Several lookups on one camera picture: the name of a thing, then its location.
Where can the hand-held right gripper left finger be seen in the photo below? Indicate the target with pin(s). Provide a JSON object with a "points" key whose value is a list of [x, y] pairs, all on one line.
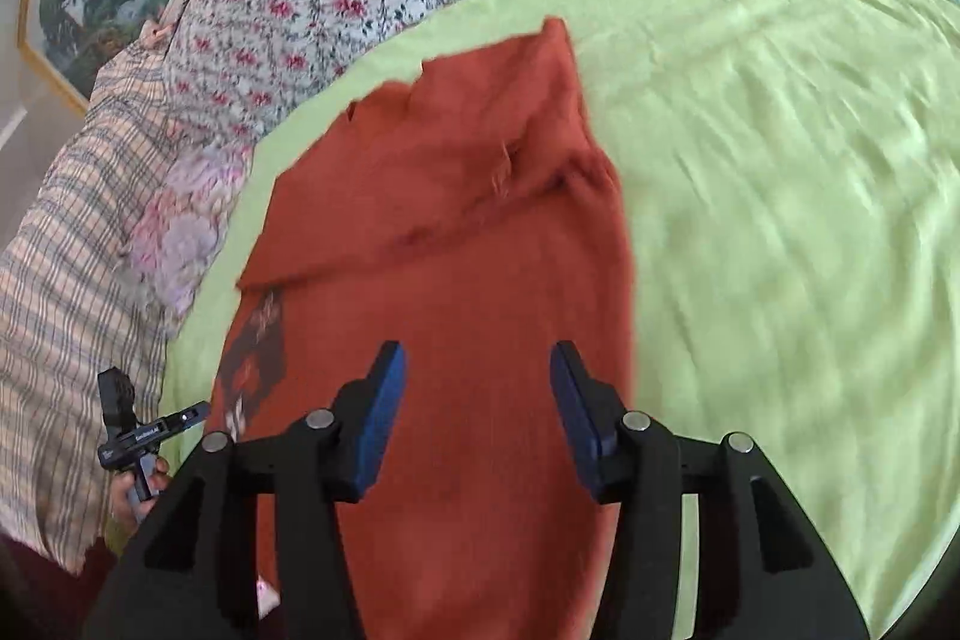
{"points": [[379, 415]]}

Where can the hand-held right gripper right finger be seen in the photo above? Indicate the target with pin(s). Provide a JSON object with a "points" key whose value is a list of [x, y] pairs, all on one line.
{"points": [[577, 415]]}

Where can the red knit sweater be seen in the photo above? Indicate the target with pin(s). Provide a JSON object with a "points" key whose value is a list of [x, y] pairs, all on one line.
{"points": [[450, 272]]}

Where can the person's left forearm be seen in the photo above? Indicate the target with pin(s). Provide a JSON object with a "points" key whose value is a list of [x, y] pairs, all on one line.
{"points": [[45, 587]]}

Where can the person's left hand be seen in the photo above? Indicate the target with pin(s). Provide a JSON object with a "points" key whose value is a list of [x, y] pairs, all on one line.
{"points": [[120, 497]]}

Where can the beige plaid blanket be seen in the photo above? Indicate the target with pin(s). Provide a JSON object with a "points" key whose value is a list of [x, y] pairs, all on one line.
{"points": [[67, 272]]}

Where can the purple pink floral pillow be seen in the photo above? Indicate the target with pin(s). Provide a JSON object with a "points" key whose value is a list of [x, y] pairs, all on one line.
{"points": [[187, 220]]}

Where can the light green bed sheet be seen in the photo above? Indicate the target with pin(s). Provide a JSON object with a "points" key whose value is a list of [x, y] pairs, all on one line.
{"points": [[750, 160]]}

